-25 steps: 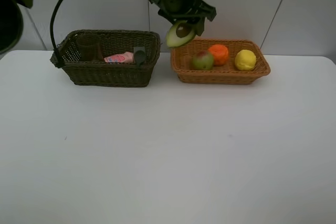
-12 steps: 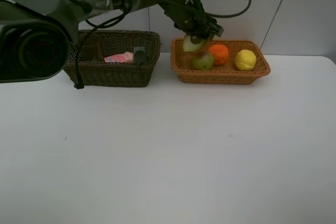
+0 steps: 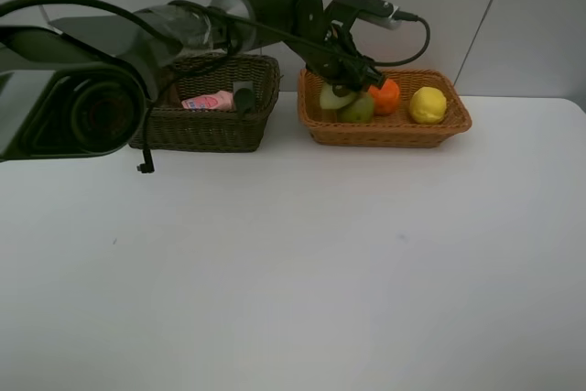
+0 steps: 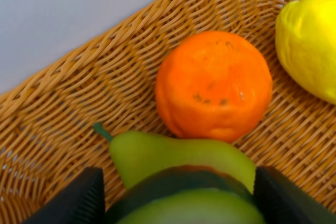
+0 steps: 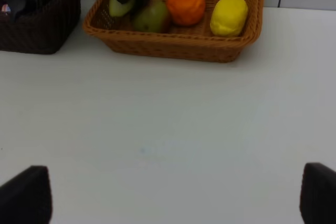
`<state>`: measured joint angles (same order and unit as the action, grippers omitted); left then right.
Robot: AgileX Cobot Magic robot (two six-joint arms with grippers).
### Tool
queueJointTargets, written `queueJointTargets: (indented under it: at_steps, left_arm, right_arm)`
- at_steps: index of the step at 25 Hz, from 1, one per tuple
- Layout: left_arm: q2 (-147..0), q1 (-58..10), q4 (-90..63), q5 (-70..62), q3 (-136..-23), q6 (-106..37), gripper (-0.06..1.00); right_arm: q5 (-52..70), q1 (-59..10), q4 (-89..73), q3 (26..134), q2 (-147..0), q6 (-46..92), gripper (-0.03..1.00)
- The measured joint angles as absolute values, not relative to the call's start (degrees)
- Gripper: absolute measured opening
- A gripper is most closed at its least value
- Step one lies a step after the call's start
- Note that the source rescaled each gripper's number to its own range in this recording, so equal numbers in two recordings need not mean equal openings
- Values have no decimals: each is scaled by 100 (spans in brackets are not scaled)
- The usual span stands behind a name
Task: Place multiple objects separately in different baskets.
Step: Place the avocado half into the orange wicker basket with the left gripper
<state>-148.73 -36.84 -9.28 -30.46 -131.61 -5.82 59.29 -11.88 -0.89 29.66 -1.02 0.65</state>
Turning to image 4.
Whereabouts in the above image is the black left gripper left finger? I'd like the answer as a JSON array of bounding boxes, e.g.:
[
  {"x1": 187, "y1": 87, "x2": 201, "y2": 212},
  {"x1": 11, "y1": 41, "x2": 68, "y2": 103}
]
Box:
[{"x1": 24, "y1": 167, "x2": 105, "y2": 224}]

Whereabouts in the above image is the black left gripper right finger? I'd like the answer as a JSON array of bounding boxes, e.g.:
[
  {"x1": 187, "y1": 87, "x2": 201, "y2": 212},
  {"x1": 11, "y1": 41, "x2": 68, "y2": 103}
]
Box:
[{"x1": 254, "y1": 166, "x2": 335, "y2": 224}]

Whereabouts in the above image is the red green mango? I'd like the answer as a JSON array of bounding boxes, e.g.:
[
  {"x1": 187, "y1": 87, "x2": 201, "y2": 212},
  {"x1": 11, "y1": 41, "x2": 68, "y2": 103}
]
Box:
[{"x1": 93, "y1": 123, "x2": 256, "y2": 192}]

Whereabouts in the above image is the halved avocado with pit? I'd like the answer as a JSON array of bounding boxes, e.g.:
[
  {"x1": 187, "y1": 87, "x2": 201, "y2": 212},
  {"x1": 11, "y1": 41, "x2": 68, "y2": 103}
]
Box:
[{"x1": 103, "y1": 166, "x2": 266, "y2": 223}]

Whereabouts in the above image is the orange tangerine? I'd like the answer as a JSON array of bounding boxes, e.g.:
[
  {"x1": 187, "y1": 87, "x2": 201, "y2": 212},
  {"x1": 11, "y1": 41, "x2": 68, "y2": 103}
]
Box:
[{"x1": 155, "y1": 31, "x2": 272, "y2": 143}]

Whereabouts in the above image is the yellow lemon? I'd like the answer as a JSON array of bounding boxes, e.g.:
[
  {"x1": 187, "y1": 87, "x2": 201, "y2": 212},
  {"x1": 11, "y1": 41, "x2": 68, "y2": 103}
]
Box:
[{"x1": 275, "y1": 0, "x2": 335, "y2": 104}]

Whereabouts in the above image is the orange wicker basket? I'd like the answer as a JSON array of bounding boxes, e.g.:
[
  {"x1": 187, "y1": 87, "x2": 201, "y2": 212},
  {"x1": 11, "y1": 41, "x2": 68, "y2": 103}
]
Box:
[{"x1": 1, "y1": 0, "x2": 335, "y2": 223}]

